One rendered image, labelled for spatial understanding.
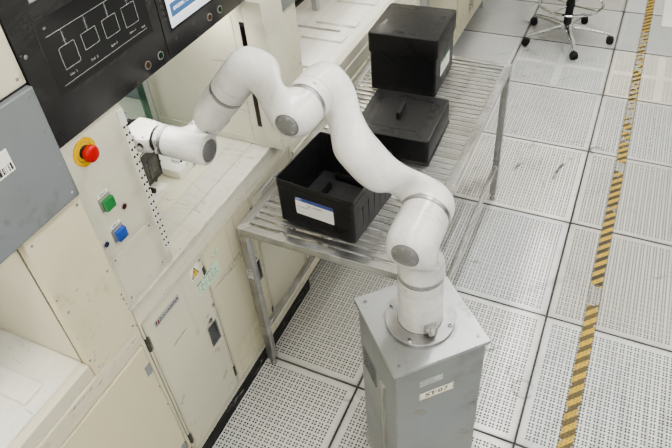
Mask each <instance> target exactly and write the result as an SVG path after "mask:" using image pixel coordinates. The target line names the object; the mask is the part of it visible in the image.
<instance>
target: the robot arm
mask: <svg viewBox="0 0 672 448"><path fill-rule="evenodd" d="M251 93H253V94H254V95H255V97H256V98H257V99H258V101H259V103H260V105H261V107H262V109H263V111H264V113H265V115H266V117H267V119H268V121H269V123H270V124H271V126H272V127H273V128H274V129H275V130H276V131H277V132H279V133H281V134H283V135H285V136H288V137H294V138H298V137H303V136H305V135H307V134H309V133H310V132H312V131H313V130H314V129H315V128H316V127H317V126H318V124H319V123H320V122H321V121H322V119H323V118H324V117H325V119H326V121H327V124H328V127H329V130H330V135H331V142H332V148H333V152H334V154H335V156H336V158H337V160H338V161H339V162H340V164H341V165H342V166H343V167H344V168H345V169H346V170H347V171H348V173H349V174H350V175H351V176H352V177H353V178H354V179H355V180H356V181H357V182H358V183H360V184H361V185H362V186H363V187H365V188H366V189H368V190H370V191H372V192H376V193H391V194H393V195H394V196H396V197H397V198H398V199H399V200H400V202H401V204H402V206H401V208H400V210H399V212H398V213H397V215H396V217H395V219H394V221H393V222H392V224H391V226H390V229H389V231H388V234H387V238H386V244H385V250H386V254H387V256H388V258H389V259H390V260H391V261H393V262H394V263H396V264H397V296H396V297H395V298H394V299H392V300H391V302H390V303H389V304H388V306H387V308H386V311H385V323H386V327H387V329H388V331H389V332H390V334H391V335H392V336H393V337H394V338H395V339H396V340H398V341H399V342H401V343H403V344H405V345H407V346H411V347H416V348H427V347H432V346H436V345H438V344H440V343H442V342H443V341H445V340H446V339H447V338H448V337H449V336H450V335H451V333H452V332H453V329H454V327H455V313H454V310H453V308H452V306H451V305H450V303H449V302H448V301H447V300H446V299H445V298H444V282H445V258H444V256H443V254H442V252H441V251H440V249H439V248H440V245H441V242H442V240H443V238H444V235H445V233H446V231H447V229H448V227H449V225H450V222H451V220H452V218H453V215H454V211H455V202H454V198H453V196H452V194H451V192H450V191H449V190H448V188H447V187H446V186H445V185H443V184H442V183H441V182H439V181H438V180H436V179H434V178H432V177H430V176H428V175H426V174H423V173H421V172H419V171H416V170H414V169H412V168H410V167H408V166H406V165H404V164H403V163H401V162H400V161H398V160H397V159H396V158H395V157H394V156H393V155H392V154H391V153H390V152H389V151H388V150H387V149H386V148H385V147H384V145H383V144H382V143H381V142H380V141H379V140H378V139H377V137H376V136H375V135H374V134H373V133H372V131H371V130H370V128H369V127H368V125H367V123H366V121H365V119H364V117H363V115H362V112H361V109H360V105H359V102H358V98H357V94H356V91H355V88H354V85H353V83H352V81H351V80H350V78H349V76H348V75H347V74H346V73H345V72H344V71H343V69H341V68H340V67H339V66H337V65H336V64H334V63H331V62H318V63H315V64H313V65H311V66H309V67H308V68H307V69H306V70H305V71H304V72H302V74H301V75H300V76H299V77H298V78H297V79H296V80H295V81H294V82H293V83H292V84H291V85H290V86H289V87H286V86H284V84H283V83H282V79H281V70H280V66H279V63H278V61H277V60H276V58H275V57H274V56H273V55H271V54H270V53H269V52H267V51H265V50H263V49H260V48H257V47H253V46H242V47H239V48H237V49H236V50H234V51H233V52H232V53H231V54H230V55H229V56H228V58H227V59H226V60H225V62H224V63H223V64H222V66H221V67H220V69H219V70H218V72H217V73H216V74H215V76H214V77H213V79H212V80H211V82H210V83H209V84H208V86H207V87H206V89H205V90H204V92H203V93H202V95H201V96H200V98H199V99H198V101H197V102H196V104H195V106H194V109H193V120H192V121H191V122H190V123H189V124H188V125H186V126H183V127H177V126H172V125H168V124H162V123H160V122H158V121H155V120H152V119H148V118H146V117H145V116H144V117H141V118H136V119H132V120H131V119H127V123H128V126H129V129H130V131H131V134H132V137H133V140H134V143H135V146H136V149H137V151H138V152H141V153H153V152H154V153H156V154H159V155H163V156H167V157H171V158H175V159H179V160H183V161H187V162H191V163H195V164H199V165H203V166H206V165H209V164H210V163H211V162H212V161H213V160H214V158H215V156H216V153H217V141H216V138H215V137H216V136H217V135H218V134H219V133H220V132H221V131H222V130H223V129H224V127H225V126H226V125H227V124H228V123H229V122H230V120H231V118H232V117H233V115H234V114H235V113H236V112H237V111H238V109H239V108H240V107H241V106H242V104H243V103H244V102H245V101H246V99H247V98H248V97H249V96H250V94H251Z"/></svg>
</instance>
